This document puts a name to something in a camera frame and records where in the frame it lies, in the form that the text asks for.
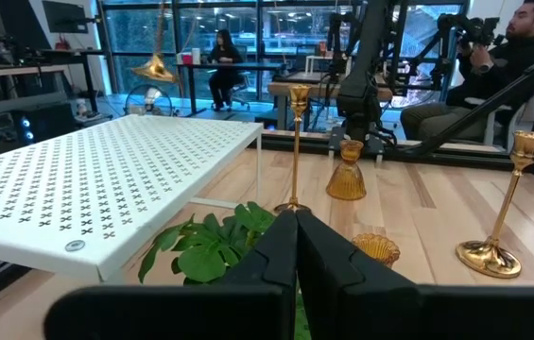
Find white perforated metal shelf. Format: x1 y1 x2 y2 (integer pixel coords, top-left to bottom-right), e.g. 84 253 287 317
0 114 265 284

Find shortest gold candlestick holder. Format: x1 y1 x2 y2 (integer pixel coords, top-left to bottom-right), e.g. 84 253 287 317
455 130 534 280

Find black video camera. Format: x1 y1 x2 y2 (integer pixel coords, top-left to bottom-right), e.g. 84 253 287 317
436 12 502 48

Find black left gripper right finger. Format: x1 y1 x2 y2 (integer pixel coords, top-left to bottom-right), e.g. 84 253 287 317
296 210 534 340

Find wooden workbench table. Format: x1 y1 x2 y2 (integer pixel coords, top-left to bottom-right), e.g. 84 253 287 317
267 78 394 131

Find round wire floor fan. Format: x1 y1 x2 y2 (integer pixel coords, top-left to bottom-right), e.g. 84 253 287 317
123 83 174 117

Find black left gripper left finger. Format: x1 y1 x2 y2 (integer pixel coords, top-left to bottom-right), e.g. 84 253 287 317
43 210 299 340

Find white chair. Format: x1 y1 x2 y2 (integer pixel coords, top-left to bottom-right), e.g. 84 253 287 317
463 96 524 147

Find person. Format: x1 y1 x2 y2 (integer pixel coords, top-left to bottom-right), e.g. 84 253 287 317
205 28 245 112
399 0 534 143

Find black office desk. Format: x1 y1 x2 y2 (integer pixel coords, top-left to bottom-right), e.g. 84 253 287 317
175 60 287 115

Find black aluminium rig frame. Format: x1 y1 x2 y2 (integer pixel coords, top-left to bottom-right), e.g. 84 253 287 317
259 27 534 172

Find amber ribbed glass candle holder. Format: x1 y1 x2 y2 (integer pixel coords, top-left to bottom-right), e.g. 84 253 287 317
325 139 368 201
351 232 402 269

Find tallest gold candlestick holder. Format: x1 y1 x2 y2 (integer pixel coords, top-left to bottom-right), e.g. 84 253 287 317
273 84 314 214

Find gold cone pendant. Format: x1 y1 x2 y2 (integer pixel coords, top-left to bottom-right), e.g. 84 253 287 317
131 53 178 84

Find green plant in white pot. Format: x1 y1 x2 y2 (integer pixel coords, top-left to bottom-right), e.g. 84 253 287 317
137 201 313 340

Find black computer tower blue lights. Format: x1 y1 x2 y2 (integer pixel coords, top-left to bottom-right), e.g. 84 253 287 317
10 103 78 145

